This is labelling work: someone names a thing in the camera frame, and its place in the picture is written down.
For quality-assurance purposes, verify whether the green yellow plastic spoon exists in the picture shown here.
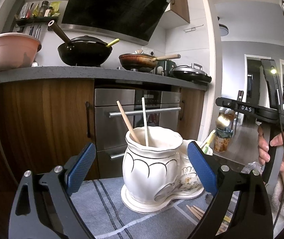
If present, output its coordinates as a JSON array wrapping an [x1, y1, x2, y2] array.
[[200, 129, 216, 154]]

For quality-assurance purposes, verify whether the wooden chopstick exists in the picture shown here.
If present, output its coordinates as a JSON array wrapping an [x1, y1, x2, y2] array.
[[141, 97, 149, 147], [186, 204, 229, 232], [117, 100, 140, 144], [191, 206, 231, 225]]

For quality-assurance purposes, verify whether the grey plaid table cloth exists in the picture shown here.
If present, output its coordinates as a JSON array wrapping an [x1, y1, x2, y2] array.
[[69, 176, 240, 239]]

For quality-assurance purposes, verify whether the plastic bag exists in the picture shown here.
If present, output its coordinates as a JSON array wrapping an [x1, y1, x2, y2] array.
[[241, 161, 263, 174]]

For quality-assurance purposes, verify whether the white floral ceramic utensil holder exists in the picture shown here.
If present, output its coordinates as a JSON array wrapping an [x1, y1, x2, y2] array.
[[121, 127, 204, 213]]

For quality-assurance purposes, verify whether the black lidded griddle pan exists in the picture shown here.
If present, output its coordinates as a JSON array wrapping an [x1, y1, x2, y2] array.
[[170, 63, 212, 84]]

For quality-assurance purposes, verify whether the dark green kettle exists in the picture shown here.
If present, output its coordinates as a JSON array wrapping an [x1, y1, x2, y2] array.
[[154, 59, 177, 77]]

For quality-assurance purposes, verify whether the brown frying pan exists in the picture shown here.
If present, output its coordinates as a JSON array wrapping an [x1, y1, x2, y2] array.
[[119, 53, 181, 72]]

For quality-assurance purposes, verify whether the black wok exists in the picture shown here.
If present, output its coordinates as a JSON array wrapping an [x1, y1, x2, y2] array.
[[48, 20, 120, 67]]

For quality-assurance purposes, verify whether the pink basin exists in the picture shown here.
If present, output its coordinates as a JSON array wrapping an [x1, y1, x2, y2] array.
[[0, 32, 42, 71]]

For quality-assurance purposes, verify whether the spice shelf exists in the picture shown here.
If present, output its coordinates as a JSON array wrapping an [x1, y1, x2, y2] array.
[[15, 0, 61, 27]]

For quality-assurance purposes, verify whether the black range hood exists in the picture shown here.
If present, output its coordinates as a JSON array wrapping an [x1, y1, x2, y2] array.
[[62, 0, 171, 42]]

